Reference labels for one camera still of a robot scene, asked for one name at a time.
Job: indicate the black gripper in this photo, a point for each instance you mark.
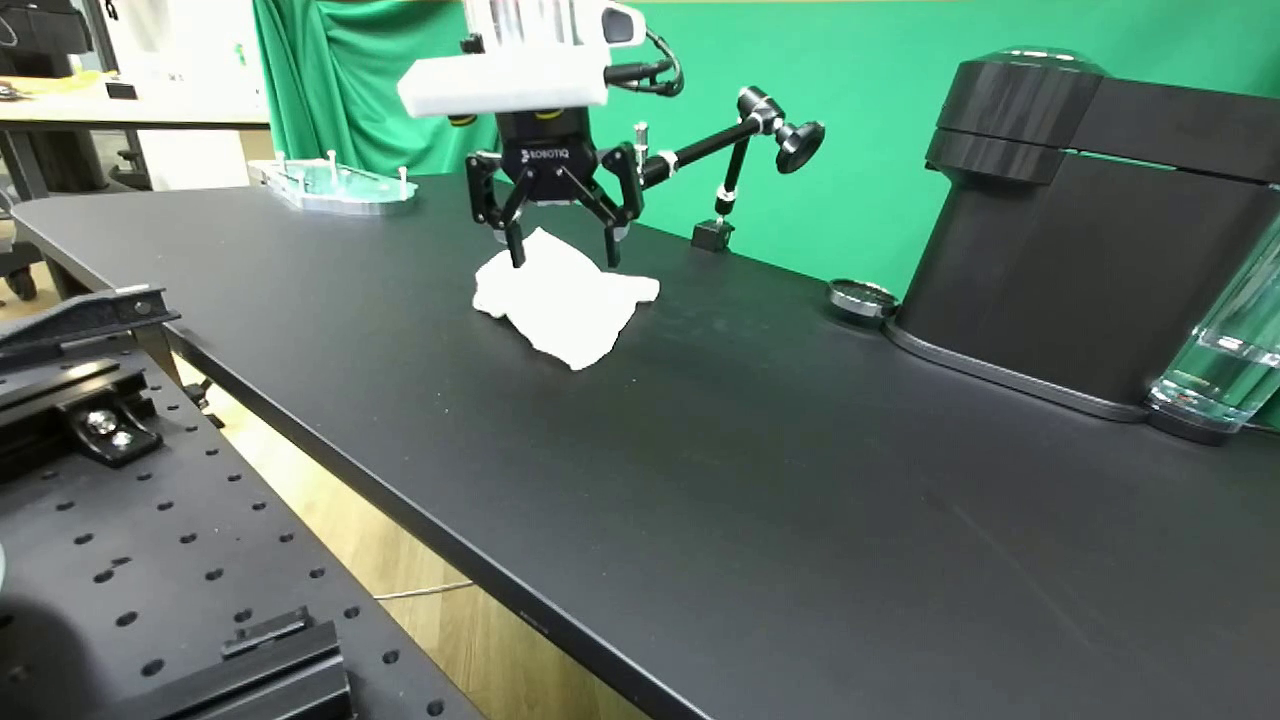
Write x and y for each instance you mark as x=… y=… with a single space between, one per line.
x=545 y=155

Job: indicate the white cloth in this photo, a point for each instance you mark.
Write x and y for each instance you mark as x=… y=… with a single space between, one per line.
x=565 y=307

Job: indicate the teal plate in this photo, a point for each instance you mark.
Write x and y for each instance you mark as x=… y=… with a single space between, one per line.
x=333 y=185

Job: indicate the green backdrop curtain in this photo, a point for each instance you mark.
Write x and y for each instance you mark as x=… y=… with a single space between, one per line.
x=864 y=83

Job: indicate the white cabinet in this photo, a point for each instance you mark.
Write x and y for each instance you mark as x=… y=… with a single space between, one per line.
x=187 y=52

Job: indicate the wooden desk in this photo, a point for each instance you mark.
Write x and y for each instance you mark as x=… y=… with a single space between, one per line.
x=83 y=107

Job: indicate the black coffee machine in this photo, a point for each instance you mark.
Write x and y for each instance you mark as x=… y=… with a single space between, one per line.
x=1053 y=255

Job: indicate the black office chair base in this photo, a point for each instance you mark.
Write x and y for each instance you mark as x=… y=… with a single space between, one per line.
x=19 y=266

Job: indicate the black optical breadboard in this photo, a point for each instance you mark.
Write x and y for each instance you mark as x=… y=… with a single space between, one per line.
x=163 y=573

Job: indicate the clear glass carafe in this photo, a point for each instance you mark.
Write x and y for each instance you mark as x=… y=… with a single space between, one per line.
x=1226 y=345

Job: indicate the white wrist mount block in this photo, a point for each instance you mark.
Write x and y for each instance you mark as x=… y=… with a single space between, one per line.
x=493 y=83

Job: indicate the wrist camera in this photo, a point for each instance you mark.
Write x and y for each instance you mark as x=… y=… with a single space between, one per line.
x=534 y=23

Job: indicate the aluminium extrusion rail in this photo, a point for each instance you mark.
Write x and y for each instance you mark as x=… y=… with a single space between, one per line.
x=83 y=323

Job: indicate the corner bracket with screw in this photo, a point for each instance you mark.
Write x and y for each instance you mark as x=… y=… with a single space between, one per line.
x=116 y=430

